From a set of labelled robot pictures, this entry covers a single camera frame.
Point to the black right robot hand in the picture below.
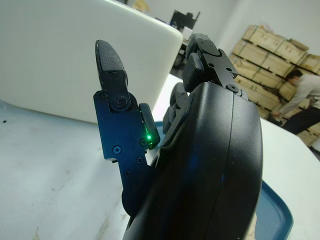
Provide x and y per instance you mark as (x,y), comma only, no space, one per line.
(200,162)

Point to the blue plastic tray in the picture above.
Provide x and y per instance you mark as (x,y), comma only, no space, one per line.
(272,212)

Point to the cream white toaster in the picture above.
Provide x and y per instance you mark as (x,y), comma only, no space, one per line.
(75,55)

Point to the person in dark trousers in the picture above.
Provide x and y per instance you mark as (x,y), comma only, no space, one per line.
(302,100)

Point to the stacked wooden crates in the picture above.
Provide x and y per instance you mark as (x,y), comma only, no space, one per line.
(262,55)

